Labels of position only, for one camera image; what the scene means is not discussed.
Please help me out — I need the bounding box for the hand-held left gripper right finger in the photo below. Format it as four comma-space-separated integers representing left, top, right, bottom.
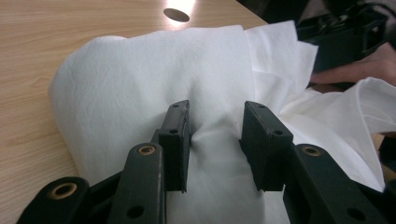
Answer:
238, 100, 294, 192

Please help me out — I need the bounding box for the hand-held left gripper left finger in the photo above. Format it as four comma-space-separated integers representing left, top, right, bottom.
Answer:
158, 99, 191, 192

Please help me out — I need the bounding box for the white tiered skirt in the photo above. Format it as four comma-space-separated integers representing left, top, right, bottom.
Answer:
48, 20, 396, 224

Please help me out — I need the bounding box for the round grey table grommet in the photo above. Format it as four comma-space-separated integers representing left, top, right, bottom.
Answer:
163, 7, 191, 23

